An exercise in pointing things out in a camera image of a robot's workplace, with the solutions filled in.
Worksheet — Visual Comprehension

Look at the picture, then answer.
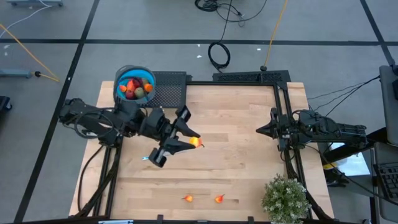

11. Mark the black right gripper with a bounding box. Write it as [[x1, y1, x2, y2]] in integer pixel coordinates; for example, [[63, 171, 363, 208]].
[[256, 107, 295, 152]]

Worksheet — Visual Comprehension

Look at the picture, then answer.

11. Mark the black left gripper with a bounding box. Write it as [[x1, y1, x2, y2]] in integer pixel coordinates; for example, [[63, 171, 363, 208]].
[[142, 105, 201, 168]]

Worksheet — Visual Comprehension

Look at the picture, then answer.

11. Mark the blue collapsible bowl grey rim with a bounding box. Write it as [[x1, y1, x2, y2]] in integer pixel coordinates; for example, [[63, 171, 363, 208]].
[[113, 64, 157, 105]]

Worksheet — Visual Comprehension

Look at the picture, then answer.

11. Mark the black perforated riser shelf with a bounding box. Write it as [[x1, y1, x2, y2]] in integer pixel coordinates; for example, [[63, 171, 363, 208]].
[[136, 71, 193, 118]]

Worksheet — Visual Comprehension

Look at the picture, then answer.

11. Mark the black perforated metal plate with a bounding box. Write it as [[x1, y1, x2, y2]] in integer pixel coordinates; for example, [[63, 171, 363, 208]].
[[212, 70, 292, 91]]

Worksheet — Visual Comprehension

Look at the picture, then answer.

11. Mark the green artificial potted plant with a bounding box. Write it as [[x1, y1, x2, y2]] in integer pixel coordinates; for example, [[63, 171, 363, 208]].
[[261, 174, 312, 224]]

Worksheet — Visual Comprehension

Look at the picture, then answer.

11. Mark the white paper sheet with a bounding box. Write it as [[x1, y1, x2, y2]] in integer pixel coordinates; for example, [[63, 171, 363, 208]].
[[328, 139, 373, 177]]

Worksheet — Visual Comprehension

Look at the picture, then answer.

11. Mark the black desk beam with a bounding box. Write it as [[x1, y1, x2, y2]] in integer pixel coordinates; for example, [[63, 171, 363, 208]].
[[322, 126, 389, 166]]

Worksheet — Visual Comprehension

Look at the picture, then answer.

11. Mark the grey monitor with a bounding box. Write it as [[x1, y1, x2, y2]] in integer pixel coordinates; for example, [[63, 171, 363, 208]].
[[379, 64, 398, 146]]

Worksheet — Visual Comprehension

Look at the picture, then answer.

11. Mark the black keyboard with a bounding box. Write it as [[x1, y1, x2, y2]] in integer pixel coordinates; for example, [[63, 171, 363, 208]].
[[373, 161, 398, 200]]

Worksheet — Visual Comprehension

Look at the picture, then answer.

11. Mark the grey desk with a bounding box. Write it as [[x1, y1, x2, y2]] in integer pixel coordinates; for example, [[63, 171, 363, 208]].
[[371, 141, 398, 223]]

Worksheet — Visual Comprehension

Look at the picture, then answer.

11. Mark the grey cart base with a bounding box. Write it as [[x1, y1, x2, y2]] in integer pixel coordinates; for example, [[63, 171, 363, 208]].
[[0, 68, 43, 78], [6, 0, 65, 7]]

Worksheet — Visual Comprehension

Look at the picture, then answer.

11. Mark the black floor object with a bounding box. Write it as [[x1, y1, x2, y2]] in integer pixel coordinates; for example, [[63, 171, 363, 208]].
[[0, 95, 13, 112]]

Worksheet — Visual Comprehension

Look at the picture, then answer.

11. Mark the black coiled cable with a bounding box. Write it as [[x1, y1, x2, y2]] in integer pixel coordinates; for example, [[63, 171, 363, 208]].
[[207, 0, 233, 73]]

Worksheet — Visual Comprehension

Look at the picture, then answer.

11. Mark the yellow cable black end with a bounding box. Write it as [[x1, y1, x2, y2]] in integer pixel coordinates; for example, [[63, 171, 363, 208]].
[[260, 0, 289, 72], [0, 23, 61, 83]]

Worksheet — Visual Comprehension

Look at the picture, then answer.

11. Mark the black cable tangle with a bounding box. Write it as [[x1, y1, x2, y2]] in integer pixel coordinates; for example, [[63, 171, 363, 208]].
[[194, 0, 269, 27]]

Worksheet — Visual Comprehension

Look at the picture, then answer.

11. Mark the thin white cable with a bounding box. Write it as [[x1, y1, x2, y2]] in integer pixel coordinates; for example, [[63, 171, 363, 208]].
[[0, 0, 52, 38]]

